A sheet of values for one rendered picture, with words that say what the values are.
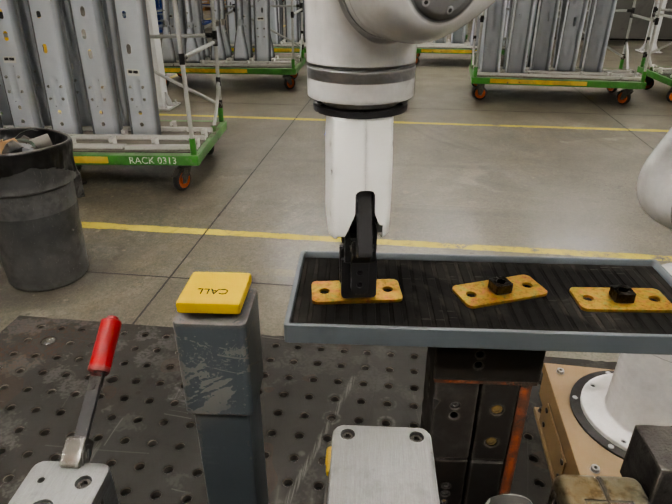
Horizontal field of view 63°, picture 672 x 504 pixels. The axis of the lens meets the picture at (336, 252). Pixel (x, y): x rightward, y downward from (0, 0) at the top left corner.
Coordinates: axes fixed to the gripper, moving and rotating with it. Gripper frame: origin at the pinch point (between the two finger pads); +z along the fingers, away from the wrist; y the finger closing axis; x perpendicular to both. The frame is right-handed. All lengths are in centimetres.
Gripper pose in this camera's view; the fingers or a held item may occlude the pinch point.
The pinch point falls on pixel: (357, 270)
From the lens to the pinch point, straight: 51.3
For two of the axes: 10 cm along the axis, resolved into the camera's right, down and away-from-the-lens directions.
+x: 10.0, -0.3, 0.5
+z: 0.0, 8.9, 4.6
